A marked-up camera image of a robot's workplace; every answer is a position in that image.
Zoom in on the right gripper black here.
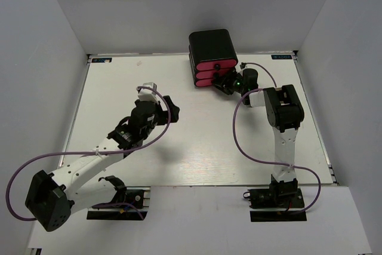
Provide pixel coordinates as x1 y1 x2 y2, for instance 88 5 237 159
212 67 248 94

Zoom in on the pink drawer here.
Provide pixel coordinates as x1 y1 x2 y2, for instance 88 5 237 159
195 69 230 80
195 59 238 71
194 78 215 88

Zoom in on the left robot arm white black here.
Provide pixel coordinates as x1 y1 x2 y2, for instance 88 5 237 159
26 94 180 232

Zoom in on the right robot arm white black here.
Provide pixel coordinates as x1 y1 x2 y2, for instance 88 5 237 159
212 68 304 207

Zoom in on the black drawer cabinet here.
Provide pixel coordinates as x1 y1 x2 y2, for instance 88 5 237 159
188 29 238 66

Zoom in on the right blue table sticker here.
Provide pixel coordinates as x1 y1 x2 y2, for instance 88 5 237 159
271 54 293 60

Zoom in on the blue table sticker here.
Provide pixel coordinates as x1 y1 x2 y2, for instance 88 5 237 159
271 54 293 60
91 57 112 63

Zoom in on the left blue table sticker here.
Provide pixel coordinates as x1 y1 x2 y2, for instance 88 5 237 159
91 57 112 63

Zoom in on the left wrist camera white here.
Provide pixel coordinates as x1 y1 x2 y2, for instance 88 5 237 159
137 82 159 104

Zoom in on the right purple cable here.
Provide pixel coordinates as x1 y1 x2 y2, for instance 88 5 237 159
232 62 322 214

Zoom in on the purple cable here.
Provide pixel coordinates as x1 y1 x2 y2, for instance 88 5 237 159
6 87 172 222
232 62 322 214

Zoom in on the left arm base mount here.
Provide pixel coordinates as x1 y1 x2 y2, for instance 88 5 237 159
87 188 150 221

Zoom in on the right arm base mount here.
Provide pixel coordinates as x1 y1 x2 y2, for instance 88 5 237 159
243 188 307 223

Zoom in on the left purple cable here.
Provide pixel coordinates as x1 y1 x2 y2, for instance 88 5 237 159
6 87 172 222

